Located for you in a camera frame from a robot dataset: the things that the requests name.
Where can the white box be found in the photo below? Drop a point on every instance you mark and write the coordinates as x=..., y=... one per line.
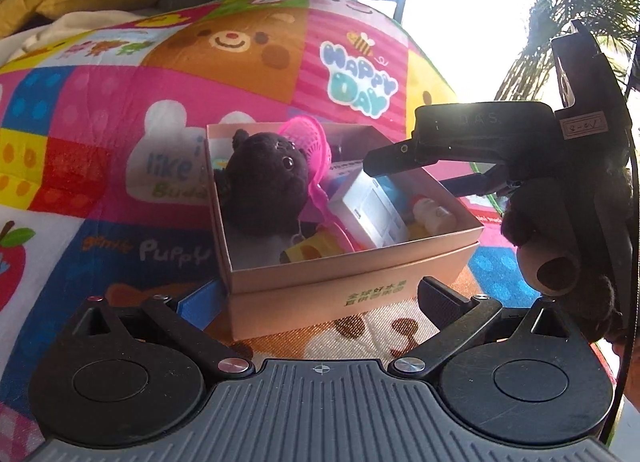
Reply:
x=370, y=212

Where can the pink toy net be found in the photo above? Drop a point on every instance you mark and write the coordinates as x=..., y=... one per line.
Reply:
x=310, y=142

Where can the blue packet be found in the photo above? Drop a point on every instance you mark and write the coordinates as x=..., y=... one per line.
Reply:
x=336, y=187

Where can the colourful printed play mat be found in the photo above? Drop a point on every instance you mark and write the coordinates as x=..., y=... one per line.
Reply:
x=100, y=142

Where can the yellow and pink toy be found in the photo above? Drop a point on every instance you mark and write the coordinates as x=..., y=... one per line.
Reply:
x=305, y=248

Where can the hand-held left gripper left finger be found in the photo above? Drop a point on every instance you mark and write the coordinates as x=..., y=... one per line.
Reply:
x=200, y=307

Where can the white bottle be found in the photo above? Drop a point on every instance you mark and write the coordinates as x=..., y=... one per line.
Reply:
x=435, y=216

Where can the brown plush bear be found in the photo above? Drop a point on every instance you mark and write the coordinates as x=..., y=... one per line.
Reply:
x=555, y=272

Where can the grey plush toy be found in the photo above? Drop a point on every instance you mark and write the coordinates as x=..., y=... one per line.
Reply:
x=265, y=182

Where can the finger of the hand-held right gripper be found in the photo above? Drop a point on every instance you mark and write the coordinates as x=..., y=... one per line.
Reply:
x=395, y=159
x=475, y=184

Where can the pink cardboard box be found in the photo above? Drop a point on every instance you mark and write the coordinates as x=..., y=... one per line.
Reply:
x=310, y=282

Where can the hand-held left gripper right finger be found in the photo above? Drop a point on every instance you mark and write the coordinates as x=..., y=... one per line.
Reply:
x=442, y=304

